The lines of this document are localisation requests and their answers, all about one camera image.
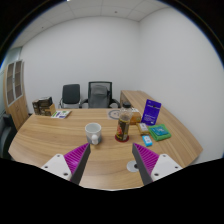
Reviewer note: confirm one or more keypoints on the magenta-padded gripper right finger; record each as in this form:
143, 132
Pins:
146, 159

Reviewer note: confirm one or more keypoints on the black carton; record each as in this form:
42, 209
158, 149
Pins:
45, 101

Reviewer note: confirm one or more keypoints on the orange-brown wooden box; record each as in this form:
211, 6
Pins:
136, 117

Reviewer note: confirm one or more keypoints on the wooden side desk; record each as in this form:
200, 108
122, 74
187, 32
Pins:
131, 97

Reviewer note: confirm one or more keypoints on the grey mesh-back office chair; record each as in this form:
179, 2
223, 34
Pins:
99, 95

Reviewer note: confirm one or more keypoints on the black office chair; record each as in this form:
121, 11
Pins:
70, 93

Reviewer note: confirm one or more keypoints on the green flat box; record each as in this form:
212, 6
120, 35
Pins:
159, 132

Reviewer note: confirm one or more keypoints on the green and white leaflet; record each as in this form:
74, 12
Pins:
61, 114

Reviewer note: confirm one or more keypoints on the dark brown carton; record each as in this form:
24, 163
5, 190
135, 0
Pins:
35, 106

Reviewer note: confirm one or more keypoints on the clear bottle with dark label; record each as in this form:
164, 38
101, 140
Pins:
123, 128

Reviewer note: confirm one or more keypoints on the black armchair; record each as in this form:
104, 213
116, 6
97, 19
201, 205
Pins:
6, 133

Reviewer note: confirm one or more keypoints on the small blue box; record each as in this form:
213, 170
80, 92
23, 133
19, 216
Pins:
147, 140

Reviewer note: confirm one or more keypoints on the purple standing card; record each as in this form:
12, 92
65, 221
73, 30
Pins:
151, 112

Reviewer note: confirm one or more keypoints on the wooden shelf cabinet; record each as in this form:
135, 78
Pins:
18, 106

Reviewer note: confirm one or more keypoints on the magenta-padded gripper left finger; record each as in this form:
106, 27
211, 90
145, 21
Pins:
77, 158

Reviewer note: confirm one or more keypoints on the white and grey mug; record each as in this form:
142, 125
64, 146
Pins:
92, 130

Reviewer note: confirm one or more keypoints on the small tan box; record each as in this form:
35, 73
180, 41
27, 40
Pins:
143, 128

